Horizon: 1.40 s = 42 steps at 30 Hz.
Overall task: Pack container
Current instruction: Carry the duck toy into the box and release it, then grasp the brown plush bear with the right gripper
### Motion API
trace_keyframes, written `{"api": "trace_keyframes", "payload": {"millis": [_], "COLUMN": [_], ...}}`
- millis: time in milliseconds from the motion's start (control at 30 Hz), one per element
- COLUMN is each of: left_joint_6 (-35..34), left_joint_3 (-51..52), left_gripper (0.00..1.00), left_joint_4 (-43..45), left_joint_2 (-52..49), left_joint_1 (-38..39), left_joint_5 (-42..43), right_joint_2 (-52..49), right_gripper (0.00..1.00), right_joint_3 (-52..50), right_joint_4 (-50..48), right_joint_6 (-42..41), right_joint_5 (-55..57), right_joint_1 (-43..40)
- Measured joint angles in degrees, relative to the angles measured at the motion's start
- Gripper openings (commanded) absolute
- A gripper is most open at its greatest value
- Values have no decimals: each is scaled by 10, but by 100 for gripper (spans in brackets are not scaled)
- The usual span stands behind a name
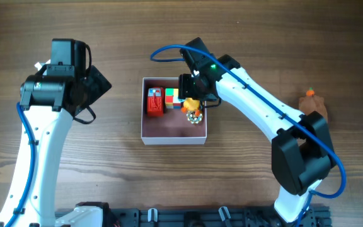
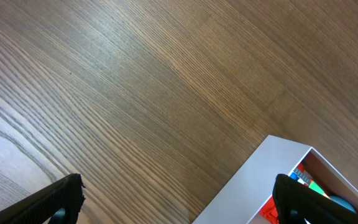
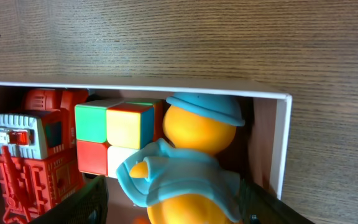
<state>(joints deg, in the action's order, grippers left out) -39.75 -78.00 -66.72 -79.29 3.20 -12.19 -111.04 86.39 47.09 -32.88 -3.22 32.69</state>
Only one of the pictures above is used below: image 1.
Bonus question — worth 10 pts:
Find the blue right cable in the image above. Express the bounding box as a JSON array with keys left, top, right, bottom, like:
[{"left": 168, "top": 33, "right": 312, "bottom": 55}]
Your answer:
[{"left": 150, "top": 44, "right": 347, "bottom": 227}]

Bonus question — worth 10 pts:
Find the white box pink inside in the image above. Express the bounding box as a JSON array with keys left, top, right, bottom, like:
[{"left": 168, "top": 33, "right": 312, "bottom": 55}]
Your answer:
[{"left": 141, "top": 78, "right": 207, "bottom": 145}]

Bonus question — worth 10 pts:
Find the brown plush toy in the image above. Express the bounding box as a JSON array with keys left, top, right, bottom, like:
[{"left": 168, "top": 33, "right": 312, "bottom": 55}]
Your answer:
[{"left": 299, "top": 88, "right": 328, "bottom": 122}]

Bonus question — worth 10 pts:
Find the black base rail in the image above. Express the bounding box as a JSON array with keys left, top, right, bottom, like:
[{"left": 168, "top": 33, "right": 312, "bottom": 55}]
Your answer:
[{"left": 55, "top": 201, "right": 332, "bottom": 227}]

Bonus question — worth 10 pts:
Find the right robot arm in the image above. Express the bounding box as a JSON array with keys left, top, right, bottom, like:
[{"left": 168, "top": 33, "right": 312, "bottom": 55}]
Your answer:
[{"left": 179, "top": 37, "right": 342, "bottom": 226}]

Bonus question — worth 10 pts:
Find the yellow duck toy blue hat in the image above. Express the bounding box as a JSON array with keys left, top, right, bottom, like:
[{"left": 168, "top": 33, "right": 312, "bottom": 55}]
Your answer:
[{"left": 181, "top": 98, "right": 200, "bottom": 117}]

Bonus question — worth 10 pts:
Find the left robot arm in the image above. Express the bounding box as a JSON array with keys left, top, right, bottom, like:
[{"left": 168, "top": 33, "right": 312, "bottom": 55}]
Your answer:
[{"left": 0, "top": 38, "right": 116, "bottom": 226}]

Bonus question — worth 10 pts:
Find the yellow round spinner toy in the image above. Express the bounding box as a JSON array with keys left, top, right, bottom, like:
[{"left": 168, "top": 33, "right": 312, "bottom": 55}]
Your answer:
[{"left": 187, "top": 110, "right": 203, "bottom": 124}]

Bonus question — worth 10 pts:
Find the blue cable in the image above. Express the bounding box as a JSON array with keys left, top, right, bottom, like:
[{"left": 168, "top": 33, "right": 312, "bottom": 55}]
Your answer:
[
  {"left": 150, "top": 44, "right": 347, "bottom": 227},
  {"left": 4, "top": 101, "right": 37, "bottom": 227}
]

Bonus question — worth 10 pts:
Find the blue left cable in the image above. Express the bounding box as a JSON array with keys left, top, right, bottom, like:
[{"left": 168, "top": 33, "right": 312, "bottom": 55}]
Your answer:
[{"left": 4, "top": 101, "right": 37, "bottom": 227}]

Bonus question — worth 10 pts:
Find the colourful puzzle cube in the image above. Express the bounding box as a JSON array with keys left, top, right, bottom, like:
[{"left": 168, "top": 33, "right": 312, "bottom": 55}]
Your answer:
[{"left": 165, "top": 88, "right": 183, "bottom": 109}]

